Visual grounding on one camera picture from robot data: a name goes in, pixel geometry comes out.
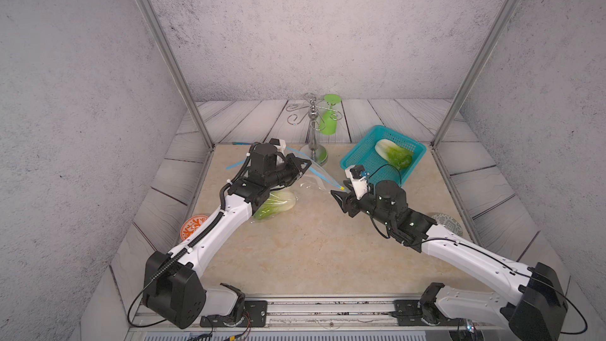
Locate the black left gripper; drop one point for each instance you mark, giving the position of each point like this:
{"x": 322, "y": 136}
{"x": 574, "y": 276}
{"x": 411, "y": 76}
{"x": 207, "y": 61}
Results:
{"x": 292, "y": 163}

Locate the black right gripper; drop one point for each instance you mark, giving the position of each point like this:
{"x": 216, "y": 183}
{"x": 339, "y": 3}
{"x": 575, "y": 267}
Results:
{"x": 348, "y": 200}

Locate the clear zipper bag blue seal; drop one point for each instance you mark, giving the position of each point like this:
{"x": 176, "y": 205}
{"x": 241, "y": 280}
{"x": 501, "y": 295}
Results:
{"x": 262, "y": 187}

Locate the chinese cabbage dark green leafy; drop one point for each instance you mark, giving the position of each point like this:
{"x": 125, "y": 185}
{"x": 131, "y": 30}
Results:
{"x": 279, "y": 201}

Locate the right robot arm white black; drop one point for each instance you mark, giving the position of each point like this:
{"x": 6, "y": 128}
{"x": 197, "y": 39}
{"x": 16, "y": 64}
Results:
{"x": 526, "y": 300}

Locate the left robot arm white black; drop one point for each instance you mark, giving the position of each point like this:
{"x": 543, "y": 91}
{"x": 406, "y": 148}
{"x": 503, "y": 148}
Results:
{"x": 172, "y": 283}

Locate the chinese cabbage right in basket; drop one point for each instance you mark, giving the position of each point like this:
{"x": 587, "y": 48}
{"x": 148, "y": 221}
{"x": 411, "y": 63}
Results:
{"x": 398, "y": 157}

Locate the silver metal cup stand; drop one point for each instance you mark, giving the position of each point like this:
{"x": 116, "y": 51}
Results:
{"x": 312, "y": 109}

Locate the green plastic cup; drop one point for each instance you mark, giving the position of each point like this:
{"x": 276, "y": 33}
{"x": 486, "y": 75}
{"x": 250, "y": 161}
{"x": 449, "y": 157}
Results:
{"x": 331, "y": 116}

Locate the teal plastic basket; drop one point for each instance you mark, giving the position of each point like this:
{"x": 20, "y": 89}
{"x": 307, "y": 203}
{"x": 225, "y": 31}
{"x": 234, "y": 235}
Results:
{"x": 378, "y": 169}

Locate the orange patterned bowl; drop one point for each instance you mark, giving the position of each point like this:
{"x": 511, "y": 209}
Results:
{"x": 191, "y": 225}

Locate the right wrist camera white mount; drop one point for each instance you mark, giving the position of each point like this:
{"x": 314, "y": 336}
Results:
{"x": 357, "y": 181}

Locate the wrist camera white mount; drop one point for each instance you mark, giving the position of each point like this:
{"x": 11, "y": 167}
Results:
{"x": 357, "y": 181}
{"x": 280, "y": 144}

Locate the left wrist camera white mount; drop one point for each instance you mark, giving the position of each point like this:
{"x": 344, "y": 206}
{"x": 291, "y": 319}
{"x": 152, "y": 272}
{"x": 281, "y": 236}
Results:
{"x": 280, "y": 144}

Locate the aluminium rail frame front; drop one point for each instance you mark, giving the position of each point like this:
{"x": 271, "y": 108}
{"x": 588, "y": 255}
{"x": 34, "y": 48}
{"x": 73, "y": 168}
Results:
{"x": 320, "y": 318}

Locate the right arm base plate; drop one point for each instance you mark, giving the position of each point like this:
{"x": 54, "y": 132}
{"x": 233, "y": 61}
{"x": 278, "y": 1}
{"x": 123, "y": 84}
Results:
{"x": 413, "y": 313}

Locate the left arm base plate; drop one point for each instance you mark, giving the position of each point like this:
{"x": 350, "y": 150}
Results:
{"x": 250, "y": 313}

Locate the left aluminium corner post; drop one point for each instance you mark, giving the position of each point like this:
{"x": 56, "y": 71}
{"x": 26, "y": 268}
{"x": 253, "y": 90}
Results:
{"x": 152, "y": 21}

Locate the aluminium corner post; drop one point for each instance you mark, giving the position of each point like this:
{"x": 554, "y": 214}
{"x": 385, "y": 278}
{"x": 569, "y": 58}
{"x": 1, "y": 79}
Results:
{"x": 504, "y": 15}
{"x": 152, "y": 21}

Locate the right aluminium corner post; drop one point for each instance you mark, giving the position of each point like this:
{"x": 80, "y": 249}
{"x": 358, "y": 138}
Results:
{"x": 504, "y": 15}

